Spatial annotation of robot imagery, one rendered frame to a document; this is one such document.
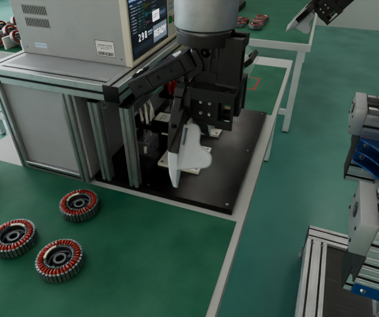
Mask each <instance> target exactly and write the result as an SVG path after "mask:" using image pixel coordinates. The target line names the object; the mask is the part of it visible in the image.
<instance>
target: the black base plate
mask: <svg viewBox="0 0 379 317"><path fill-rule="evenodd" d="M168 106H169V99H166V100H165V101H164V102H163V103H162V104H161V105H160V106H159V107H158V109H157V110H156V111H155V112H154V114H155V116H156V115H157V113H158V112H163V113H164V111H165V110H166V108H167V107H168ZM266 115H267V113H266V112H262V111H255V110H250V109H242V108H241V112H240V114H239V116H238V117H236V116H233V117H234V119H235V122H234V123H232V131H227V130H222V132H221V134H220V136H219V137H218V138H217V137H213V136H210V137H207V136H206V135H201V137H200V144H201V146H204V147H210V148H212V151H211V152H210V153H211V155H212V163H211V164H210V166H209V167H207V168H205V169H201V171H200V173H199V174H194V173H191V172H185V171H182V170H181V175H180V179H179V185H178V188H176V187H173V184H172V182H171V178H170V175H169V168H168V167H163V166H160V165H158V164H157V163H158V161H159V160H160V159H161V157H162V156H163V155H164V153H165V152H166V150H167V140H168V135H163V134H162V133H161V132H158V131H152V133H157V134H158V137H159V146H158V148H157V149H156V150H155V152H154V153H153V154H152V155H151V156H146V155H141V154H139V160H140V171H141V177H142V183H141V184H139V185H140V186H139V187H138V188H137V187H135V186H134V185H133V187H132V186H130V183H129V178H128V169H127V161H126V156H125V147H124V145H123V146H122V147H121V148H120V149H119V151H117V153H116V154H114V156H112V161H113V168H114V172H115V176H114V177H112V180H111V181H108V180H107V179H106V180H104V179H103V177H102V173H101V169H100V170H99V172H98V173H97V174H96V175H95V176H94V177H95V180H96V181H98V182H103V183H106V184H111V185H114V186H118V187H123V188H125V189H130V190H133V191H138V192H142V193H146V194H150V195H153V196H157V197H162V198H165V199H170V200H173V201H177V202H180V203H185V204H189V205H192V206H197V207H200V208H205V209H209V210H212V211H216V212H219V213H224V214H229V215H232V212H233V210H234V207H235V204H236V201H237V198H238V196H239V193H240V189H241V187H242V184H243V181H244V178H245V176H246V173H247V170H248V167H249V164H250V162H251V159H252V155H253V153H254V150H255V147H256V144H257V141H258V139H259V136H260V133H261V130H262V128H263V124H264V122H265V119H266Z"/></svg>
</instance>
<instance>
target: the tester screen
mask: <svg viewBox="0 0 379 317"><path fill-rule="evenodd" d="M165 5H166V0H128V8H129V15H130V26H131V33H132V45H133V57H134V58H135V57H137V56H138V55H140V54H141V53H142V52H144V51H146V50H147V49H148V48H150V47H151V46H153V45H154V44H156V43H157V42H159V41H160V40H161V39H163V38H164V37H166V36H167V34H166V35H165V36H163V37H162V38H160V39H159V40H158V41H156V42H155V43H154V33H153V26H154V25H156V24H158V23H160V22H161V21H163V20H165V19H166V22H167V18H166V15H165V16H163V17H161V18H159V19H157V20H156V21H154V22H153V20H152V12H153V11H155V10H157V9H159V8H161V7H163V6H165ZM145 30H147V37H148V38H146V39H145V40H143V41H142V42H140V43H139V39H138V34H140V33H142V32H143V31H145ZM150 38H152V43H151V44H150V45H148V46H146V47H145V48H144V49H142V50H141V51H139V52H138V53H136V54H134V48H137V47H138V46H139V45H141V44H143V43H144V42H146V41H147V40H149V39H150Z"/></svg>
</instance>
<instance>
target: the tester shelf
mask: <svg viewBox="0 0 379 317"><path fill-rule="evenodd" d="M185 47H186V46H184V45H181V44H179V43H178V42H177V40H176V36H175V37H174V38H173V39H171V40H170V41H168V42H167V43H166V44H165V45H163V46H162V47H161V48H159V49H158V50H156V51H155V52H154V53H152V54H151V55H149V56H148V57H147V58H145V59H144V60H143V61H141V62H140V63H139V64H137V65H136V66H134V67H133V68H132V67H127V66H122V65H114V64H106V63H101V62H92V61H87V60H78V59H73V58H64V57H56V56H51V55H42V54H37V53H28V52H25V51H24V50H22V51H20V52H17V53H14V54H12V55H10V56H8V57H5V58H2V59H1V60H0V83H5V84H12V85H16V86H23V87H29V88H34V89H40V90H44V91H51V92H57V93H62V94H68V95H73V96H79V97H86V98H90V99H97V100H101V101H107V102H111V103H118V104H120V103H121V102H122V101H123V100H124V99H125V98H126V97H127V96H129V95H130V94H131V93H132V91H131V90H130V88H129V87H128V85H127V83H128V82H129V81H130V80H131V79H132V76H133V75H134V74H135V73H136V72H137V71H138V70H139V69H143V68H144V67H146V66H149V67H151V66H153V65H154V64H156V63H158V62H160V61H161V60H164V59H165V58H168V57H169V56H171V55H173V54H175V53H176V52H178V51H180V50H182V49H184V48H185Z"/></svg>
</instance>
